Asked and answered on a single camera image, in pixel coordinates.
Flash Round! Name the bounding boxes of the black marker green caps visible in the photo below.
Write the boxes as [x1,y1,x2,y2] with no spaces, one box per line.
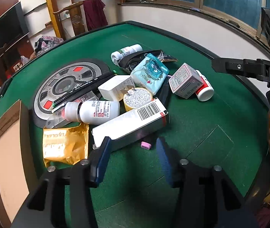
[52,70,117,107]

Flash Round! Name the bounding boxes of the yellow round tin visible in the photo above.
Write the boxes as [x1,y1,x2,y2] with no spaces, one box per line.
[123,87,153,112]

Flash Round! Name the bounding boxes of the white charger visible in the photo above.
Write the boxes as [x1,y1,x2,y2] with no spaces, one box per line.
[98,75,136,101]

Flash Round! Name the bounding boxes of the white bottle green label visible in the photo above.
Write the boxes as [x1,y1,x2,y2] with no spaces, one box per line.
[111,44,143,65]

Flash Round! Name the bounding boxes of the white bottle red label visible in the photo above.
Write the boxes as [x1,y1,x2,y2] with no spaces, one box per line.
[195,70,214,102]

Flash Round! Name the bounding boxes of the clear plastic packet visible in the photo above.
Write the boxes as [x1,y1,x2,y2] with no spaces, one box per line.
[45,91,100,128]

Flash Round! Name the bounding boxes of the black television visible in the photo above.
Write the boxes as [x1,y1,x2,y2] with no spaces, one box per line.
[0,1,29,53]

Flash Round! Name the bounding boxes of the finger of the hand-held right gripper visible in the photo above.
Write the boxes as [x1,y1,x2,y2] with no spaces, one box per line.
[211,57,270,81]

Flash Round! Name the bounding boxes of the white bottle pink cap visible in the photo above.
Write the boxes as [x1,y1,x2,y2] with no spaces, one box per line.
[64,100,120,125]

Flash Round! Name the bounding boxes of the cardboard box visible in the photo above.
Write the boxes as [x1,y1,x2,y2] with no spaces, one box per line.
[0,100,39,228]

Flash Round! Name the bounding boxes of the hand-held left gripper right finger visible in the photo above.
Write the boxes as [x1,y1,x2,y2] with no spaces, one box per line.
[156,136,259,228]

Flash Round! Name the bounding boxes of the wooden wall shelf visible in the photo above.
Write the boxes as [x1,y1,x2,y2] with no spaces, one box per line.
[18,0,73,38]

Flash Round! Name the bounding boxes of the black marker yellow cap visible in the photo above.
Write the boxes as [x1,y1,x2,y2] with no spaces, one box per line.
[54,76,116,112]

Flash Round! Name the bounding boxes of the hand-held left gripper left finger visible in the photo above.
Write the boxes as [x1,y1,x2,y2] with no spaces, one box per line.
[11,136,113,228]

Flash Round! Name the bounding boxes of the round grey table disc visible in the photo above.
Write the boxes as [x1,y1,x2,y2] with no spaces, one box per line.
[32,58,111,128]

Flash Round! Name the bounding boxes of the maroon cloth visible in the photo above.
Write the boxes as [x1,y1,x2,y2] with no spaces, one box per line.
[83,0,108,31]

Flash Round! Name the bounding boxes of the yellow snack packet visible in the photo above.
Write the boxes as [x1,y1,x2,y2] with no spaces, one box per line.
[42,123,90,168]

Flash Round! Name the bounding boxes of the long silver white box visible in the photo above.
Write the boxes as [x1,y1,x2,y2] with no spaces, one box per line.
[92,98,170,153]

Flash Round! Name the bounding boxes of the carved wooden chair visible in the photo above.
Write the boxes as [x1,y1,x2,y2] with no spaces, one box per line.
[53,1,88,40]

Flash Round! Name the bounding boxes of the black patterned packet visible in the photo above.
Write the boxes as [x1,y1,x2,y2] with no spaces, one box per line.
[119,49,178,74]

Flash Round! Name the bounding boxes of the small grey box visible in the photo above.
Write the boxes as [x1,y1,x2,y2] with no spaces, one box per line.
[168,63,204,100]

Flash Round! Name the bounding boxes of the floral cloth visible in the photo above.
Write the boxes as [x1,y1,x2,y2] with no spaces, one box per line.
[34,36,64,55]

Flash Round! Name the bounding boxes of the tissue packet blue cartoon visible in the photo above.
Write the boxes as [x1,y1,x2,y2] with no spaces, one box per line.
[131,53,169,95]

